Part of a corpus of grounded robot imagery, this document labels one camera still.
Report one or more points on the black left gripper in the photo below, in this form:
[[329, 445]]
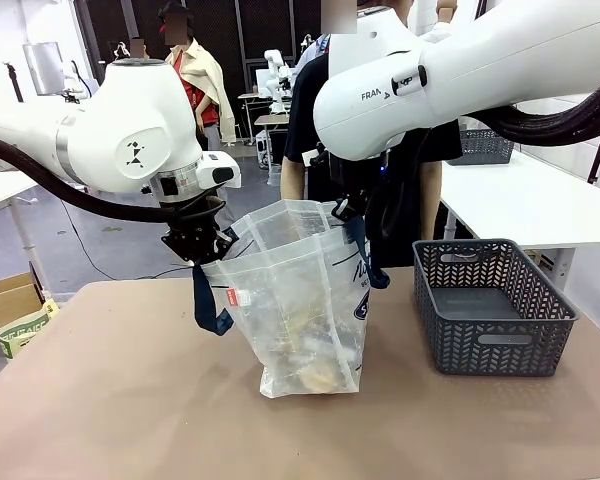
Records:
[[195, 217]]

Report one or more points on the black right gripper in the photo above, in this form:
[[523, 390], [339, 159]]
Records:
[[347, 172]]

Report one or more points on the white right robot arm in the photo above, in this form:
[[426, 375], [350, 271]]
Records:
[[480, 65]]

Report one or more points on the person right forearm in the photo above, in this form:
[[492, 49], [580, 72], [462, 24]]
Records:
[[292, 182]]

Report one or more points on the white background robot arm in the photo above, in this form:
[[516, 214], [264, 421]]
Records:
[[276, 75], [121, 52]]

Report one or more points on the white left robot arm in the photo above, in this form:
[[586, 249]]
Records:
[[130, 125]]

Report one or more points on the person left forearm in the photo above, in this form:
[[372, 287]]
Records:
[[430, 200]]

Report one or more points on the green white paper bag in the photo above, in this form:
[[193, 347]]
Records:
[[25, 330]]

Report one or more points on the person in black t-shirt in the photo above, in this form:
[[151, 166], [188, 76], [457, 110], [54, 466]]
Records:
[[302, 115]]

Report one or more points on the white computer tower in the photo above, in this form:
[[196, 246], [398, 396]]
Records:
[[262, 149]]

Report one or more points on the small wooden background table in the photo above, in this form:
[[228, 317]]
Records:
[[270, 120]]

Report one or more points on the mannequin with cream jacket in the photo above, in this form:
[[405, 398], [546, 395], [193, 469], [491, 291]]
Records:
[[210, 80]]

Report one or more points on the white side table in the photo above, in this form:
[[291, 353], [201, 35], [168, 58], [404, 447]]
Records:
[[520, 205]]

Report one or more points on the pale yellow packaged item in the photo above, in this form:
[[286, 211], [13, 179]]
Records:
[[322, 381]]

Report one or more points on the large grey plastic basket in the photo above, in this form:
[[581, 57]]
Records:
[[480, 345]]

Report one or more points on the brown cardboard box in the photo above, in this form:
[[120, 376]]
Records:
[[5, 300]]

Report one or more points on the background person dark clothes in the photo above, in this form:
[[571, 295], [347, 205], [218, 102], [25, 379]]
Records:
[[138, 47]]

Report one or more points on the grey standing panel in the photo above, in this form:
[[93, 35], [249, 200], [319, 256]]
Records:
[[42, 67]]

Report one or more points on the black tripod stand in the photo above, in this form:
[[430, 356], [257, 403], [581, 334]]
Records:
[[12, 82]]

